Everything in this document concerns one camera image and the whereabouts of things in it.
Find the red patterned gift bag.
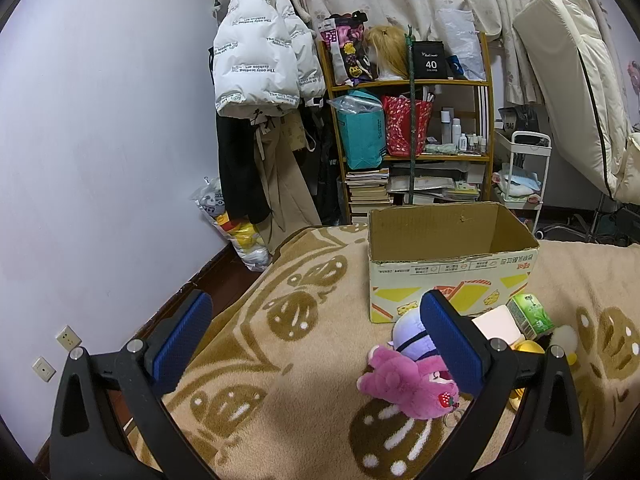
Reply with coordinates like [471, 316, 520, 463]
[382, 96, 433, 157]

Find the pink white sponge block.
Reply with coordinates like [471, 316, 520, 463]
[472, 304, 525, 347]

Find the wooden bookshelf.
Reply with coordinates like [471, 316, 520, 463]
[317, 32, 495, 202]

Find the blonde wig on stand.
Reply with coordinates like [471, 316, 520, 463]
[364, 25, 409, 80]

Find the cardboard box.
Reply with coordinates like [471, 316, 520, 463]
[369, 202, 539, 324]

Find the wall socket upper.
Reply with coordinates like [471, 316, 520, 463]
[55, 326, 81, 352]

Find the beige coat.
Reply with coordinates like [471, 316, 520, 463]
[253, 110, 321, 255]

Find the yellow plush zipper pouch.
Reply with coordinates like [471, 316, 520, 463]
[505, 338, 548, 412]

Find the white puffer jacket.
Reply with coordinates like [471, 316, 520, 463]
[212, 0, 326, 122]

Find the green pole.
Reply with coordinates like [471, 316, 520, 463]
[406, 25, 418, 205]

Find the plastic bag of toys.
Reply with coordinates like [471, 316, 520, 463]
[190, 177, 271, 272]

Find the cream folded mattress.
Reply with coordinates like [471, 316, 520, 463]
[513, 0, 639, 205]

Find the wall socket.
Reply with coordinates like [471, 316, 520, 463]
[32, 356, 56, 382]
[55, 326, 81, 352]

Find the green tissue pack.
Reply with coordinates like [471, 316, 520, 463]
[506, 292, 555, 340]

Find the purple printed bag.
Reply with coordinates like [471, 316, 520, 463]
[319, 11, 374, 87]

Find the beige patterned blanket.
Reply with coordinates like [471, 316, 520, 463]
[164, 226, 639, 479]

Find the pink strawberry bear plush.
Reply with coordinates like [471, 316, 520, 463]
[357, 346, 460, 420]

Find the white-haired purple doll plush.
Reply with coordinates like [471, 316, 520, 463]
[392, 308, 439, 361]

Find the wall socket lower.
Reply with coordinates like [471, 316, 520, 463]
[32, 356, 56, 382]

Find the stack of books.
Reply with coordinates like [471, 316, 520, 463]
[345, 168, 393, 216]

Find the teal shopping bag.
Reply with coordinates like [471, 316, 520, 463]
[332, 90, 386, 170]

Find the black coat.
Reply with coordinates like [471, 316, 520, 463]
[216, 114, 271, 224]

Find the black box with 40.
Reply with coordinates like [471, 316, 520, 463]
[412, 41, 447, 79]

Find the white fluffy penguin plush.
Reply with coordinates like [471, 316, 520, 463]
[549, 325, 578, 366]

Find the white utility cart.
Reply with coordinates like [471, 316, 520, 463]
[491, 130, 552, 234]

